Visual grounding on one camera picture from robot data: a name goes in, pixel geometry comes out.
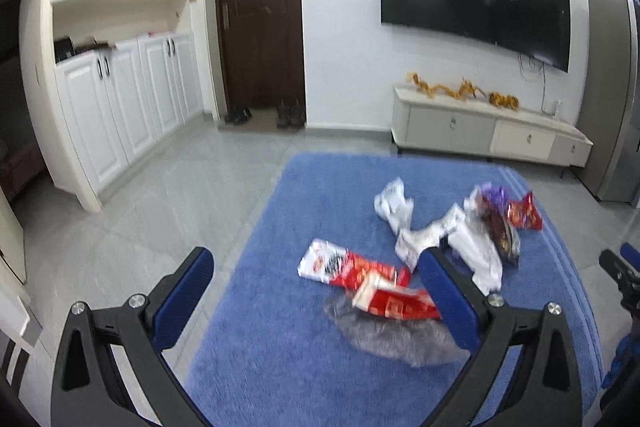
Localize black shoes pair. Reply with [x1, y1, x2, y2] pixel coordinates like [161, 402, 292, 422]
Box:
[224, 107, 253, 126]

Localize purple plastic bag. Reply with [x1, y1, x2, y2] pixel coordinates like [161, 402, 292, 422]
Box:
[465, 182, 510, 213]

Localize white lower cabinets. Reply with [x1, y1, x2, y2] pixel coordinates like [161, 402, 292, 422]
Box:
[55, 32, 204, 194]

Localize white TV console cabinet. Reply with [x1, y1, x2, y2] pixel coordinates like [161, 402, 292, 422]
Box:
[390, 87, 592, 168]

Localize grey refrigerator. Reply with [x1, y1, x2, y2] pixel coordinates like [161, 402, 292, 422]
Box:
[577, 0, 639, 204]

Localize golden dragon figurine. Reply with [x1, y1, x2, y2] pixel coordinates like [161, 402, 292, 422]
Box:
[407, 72, 520, 110]

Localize brown shoes pair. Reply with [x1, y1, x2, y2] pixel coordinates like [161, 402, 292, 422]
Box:
[276, 100, 306, 130]

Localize white printed paper wrapper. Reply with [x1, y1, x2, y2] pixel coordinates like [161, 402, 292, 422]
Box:
[395, 204, 465, 272]

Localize small red chip packet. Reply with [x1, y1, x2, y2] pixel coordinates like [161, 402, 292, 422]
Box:
[506, 192, 544, 231]

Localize clear grey plastic bag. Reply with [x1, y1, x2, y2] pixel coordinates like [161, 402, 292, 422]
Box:
[323, 295, 469, 367]

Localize white router device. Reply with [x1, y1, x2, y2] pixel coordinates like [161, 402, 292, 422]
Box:
[541, 100, 562, 118]

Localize red white konjac snack packet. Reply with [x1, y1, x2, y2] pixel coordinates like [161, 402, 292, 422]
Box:
[297, 239, 411, 291]

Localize blue fluffy towel mat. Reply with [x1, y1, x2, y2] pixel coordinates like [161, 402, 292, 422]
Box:
[183, 150, 601, 427]

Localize dark brown entrance door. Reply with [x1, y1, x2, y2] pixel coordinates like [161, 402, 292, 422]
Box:
[216, 0, 306, 109]

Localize clear white plastic bag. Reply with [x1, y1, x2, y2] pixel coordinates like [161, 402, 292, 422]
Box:
[447, 205, 503, 296]

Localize brown door mat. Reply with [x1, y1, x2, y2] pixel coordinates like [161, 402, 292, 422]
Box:
[218, 108, 306, 133]

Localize red snack wrapper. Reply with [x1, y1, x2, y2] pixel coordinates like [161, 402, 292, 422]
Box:
[352, 272, 442, 321]

